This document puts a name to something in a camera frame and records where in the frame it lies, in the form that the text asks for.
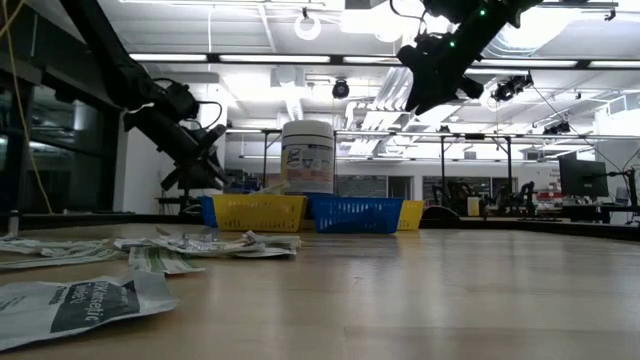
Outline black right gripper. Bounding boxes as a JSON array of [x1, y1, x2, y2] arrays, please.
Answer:
[[397, 30, 486, 117]]

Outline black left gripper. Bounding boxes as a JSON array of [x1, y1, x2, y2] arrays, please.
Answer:
[[159, 123, 234, 193]]

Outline white packet with dark print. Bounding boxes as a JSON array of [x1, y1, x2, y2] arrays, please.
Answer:
[[242, 229, 303, 250], [0, 271, 179, 353], [0, 234, 110, 258], [112, 235, 174, 252], [169, 232, 266, 255]]

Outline blue plastic basket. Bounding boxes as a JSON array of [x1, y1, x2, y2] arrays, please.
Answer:
[[200, 195, 218, 227], [308, 194, 404, 235]]

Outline yellow plastic basket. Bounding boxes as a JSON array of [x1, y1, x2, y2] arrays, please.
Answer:
[[212, 193, 309, 233], [397, 199, 425, 232]]

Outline white disinfecting wipes canister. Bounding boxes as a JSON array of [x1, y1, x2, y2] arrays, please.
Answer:
[[279, 119, 336, 196]]

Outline round white ceiling lamp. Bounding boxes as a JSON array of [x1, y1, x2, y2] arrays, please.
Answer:
[[293, 9, 323, 42]]

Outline black computer monitor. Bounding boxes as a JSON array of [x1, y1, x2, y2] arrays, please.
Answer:
[[558, 151, 610, 199]]

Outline black frame workstation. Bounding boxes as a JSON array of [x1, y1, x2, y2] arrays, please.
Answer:
[[224, 127, 297, 194], [344, 130, 640, 201]]

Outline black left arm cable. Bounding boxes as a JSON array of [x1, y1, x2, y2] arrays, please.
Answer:
[[196, 99, 225, 132]]

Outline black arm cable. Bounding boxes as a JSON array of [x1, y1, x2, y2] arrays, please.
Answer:
[[196, 99, 225, 132], [388, 0, 427, 32]]

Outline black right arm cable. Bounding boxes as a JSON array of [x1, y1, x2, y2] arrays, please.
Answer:
[[388, 0, 427, 32]]

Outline thick black cable loop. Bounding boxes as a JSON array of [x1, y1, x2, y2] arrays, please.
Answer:
[[419, 204, 462, 230]]

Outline black overhead light bar rail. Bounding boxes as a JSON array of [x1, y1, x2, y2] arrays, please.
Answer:
[[127, 51, 640, 70]]

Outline yellow cable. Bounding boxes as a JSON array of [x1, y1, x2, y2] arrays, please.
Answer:
[[0, 0, 54, 215]]

